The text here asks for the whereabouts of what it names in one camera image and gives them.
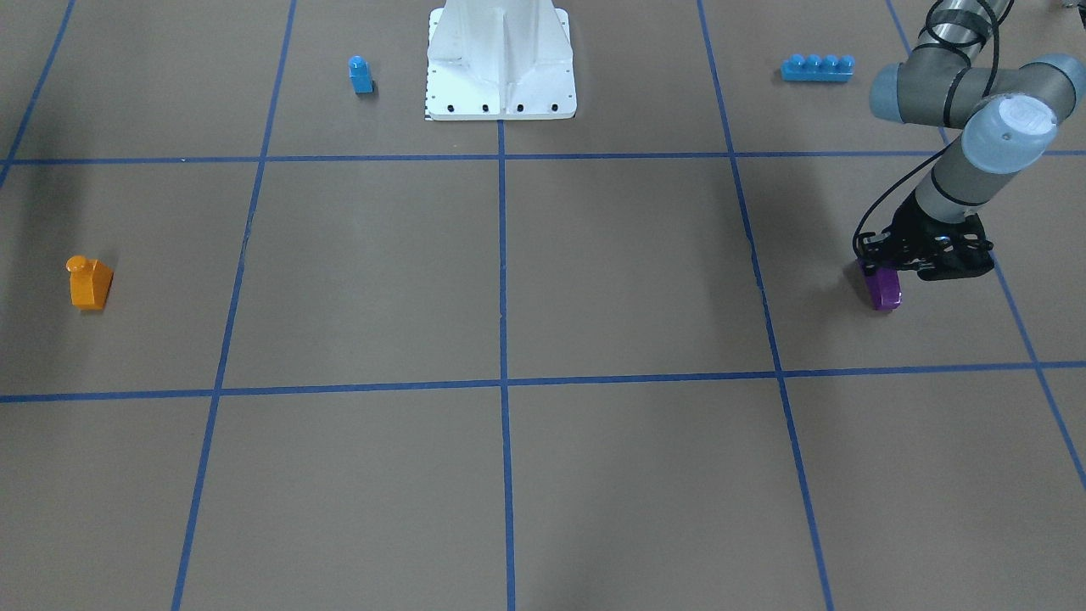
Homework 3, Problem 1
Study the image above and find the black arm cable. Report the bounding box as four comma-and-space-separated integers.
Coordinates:
851, 0, 1010, 255

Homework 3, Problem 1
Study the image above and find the small blue block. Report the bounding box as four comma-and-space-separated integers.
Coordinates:
348, 55, 375, 94

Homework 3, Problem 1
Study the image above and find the long blue studded block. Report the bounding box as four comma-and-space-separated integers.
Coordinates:
780, 53, 856, 82

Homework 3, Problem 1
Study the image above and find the orange trapezoid block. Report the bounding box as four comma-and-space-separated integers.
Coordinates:
65, 255, 114, 311

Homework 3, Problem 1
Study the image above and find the purple trapezoid block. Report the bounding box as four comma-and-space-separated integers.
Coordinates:
859, 260, 901, 311

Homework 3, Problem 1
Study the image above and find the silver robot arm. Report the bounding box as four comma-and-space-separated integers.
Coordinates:
853, 1, 1083, 282

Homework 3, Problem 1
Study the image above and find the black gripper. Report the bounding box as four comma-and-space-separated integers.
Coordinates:
854, 202, 994, 282

